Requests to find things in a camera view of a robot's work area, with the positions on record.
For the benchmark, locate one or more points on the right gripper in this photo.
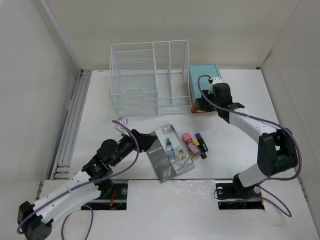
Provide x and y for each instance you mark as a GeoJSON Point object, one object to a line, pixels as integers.
{"type": "Point", "coordinates": [203, 106]}

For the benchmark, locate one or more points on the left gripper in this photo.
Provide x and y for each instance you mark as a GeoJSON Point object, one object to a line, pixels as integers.
{"type": "Point", "coordinates": [143, 140]}

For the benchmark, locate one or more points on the pink glue stick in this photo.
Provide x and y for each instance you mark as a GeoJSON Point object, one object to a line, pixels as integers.
{"type": "Point", "coordinates": [192, 147]}

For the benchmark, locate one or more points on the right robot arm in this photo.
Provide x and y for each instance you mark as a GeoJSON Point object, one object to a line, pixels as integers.
{"type": "Point", "coordinates": [278, 151]}

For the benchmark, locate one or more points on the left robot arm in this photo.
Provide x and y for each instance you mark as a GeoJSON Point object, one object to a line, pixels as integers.
{"type": "Point", "coordinates": [36, 220]}

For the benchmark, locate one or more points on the grey Canon setup guide booklet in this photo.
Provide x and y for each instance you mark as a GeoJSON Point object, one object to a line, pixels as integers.
{"type": "Point", "coordinates": [159, 160]}

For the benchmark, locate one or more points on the yellow cap highlighter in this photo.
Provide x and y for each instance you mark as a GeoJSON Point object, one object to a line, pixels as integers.
{"type": "Point", "coordinates": [202, 152]}

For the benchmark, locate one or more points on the purple cap highlighter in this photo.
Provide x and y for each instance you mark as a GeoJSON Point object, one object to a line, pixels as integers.
{"type": "Point", "coordinates": [201, 142]}

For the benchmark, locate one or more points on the teal and orange drawer box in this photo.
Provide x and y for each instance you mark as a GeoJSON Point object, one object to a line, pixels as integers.
{"type": "Point", "coordinates": [194, 72]}

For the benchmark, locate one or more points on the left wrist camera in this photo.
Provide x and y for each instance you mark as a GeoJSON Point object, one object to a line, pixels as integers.
{"type": "Point", "coordinates": [120, 128]}

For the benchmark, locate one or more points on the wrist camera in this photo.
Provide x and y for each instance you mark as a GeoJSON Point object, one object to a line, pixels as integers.
{"type": "Point", "coordinates": [120, 128]}
{"type": "Point", "coordinates": [213, 81]}

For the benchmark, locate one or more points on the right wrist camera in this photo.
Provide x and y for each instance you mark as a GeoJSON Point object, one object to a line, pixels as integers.
{"type": "Point", "coordinates": [213, 81]}

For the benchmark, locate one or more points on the white wire mesh organizer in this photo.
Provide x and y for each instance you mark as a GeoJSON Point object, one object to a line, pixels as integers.
{"type": "Point", "coordinates": [150, 78]}

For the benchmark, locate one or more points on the aluminium rail left side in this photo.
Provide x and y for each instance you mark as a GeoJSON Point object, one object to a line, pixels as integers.
{"type": "Point", "coordinates": [61, 164]}

